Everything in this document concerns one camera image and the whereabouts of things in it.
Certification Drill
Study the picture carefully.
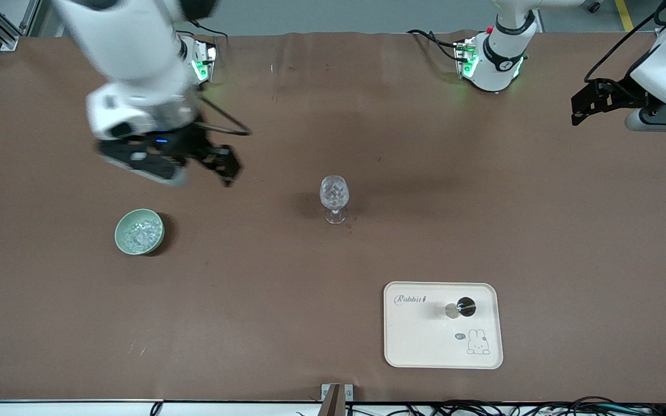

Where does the pale green ceramic bowl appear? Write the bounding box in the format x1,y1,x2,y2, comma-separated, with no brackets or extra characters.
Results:
114,209,165,255

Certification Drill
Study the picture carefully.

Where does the clear ice cubes heap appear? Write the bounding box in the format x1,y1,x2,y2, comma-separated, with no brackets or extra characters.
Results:
123,220,162,251

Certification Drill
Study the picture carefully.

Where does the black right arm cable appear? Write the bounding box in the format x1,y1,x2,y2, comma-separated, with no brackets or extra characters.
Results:
193,94,252,138

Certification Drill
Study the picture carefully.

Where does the clear cut wine glass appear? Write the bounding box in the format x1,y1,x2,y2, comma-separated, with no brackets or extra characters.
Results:
319,175,349,225

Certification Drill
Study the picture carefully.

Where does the black right base cable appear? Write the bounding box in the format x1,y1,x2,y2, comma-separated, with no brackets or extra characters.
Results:
186,20,230,47

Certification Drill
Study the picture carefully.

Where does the cream rabbit print tray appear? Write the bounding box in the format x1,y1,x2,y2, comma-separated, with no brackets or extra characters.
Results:
383,281,504,370

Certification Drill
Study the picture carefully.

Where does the black base cable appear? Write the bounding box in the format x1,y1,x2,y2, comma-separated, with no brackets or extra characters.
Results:
186,20,230,47
406,29,468,62

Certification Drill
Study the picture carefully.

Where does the small metal jigger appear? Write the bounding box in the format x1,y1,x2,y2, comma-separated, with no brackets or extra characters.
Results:
444,296,478,320

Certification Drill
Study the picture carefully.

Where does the black left base cable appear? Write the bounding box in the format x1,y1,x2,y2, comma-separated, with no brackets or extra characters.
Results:
406,29,468,62

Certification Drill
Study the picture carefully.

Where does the black cable bundle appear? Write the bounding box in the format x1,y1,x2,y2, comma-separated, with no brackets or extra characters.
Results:
295,396,666,416

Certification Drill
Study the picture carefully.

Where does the metal table edge bracket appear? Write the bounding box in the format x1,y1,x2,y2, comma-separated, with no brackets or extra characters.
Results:
320,383,354,416

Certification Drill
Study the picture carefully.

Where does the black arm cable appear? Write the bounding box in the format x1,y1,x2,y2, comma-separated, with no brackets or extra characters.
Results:
584,0,666,84
193,94,252,138

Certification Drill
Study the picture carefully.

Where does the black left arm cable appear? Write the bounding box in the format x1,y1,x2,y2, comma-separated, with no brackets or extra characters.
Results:
584,0,666,84

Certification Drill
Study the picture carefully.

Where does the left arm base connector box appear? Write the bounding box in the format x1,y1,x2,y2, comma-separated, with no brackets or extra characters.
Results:
454,37,479,79

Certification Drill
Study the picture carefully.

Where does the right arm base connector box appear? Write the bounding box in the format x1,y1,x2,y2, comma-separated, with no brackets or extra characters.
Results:
192,38,219,83

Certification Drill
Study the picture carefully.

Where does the brown table cover sheet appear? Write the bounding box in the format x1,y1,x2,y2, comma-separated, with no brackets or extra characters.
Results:
0,30,666,404

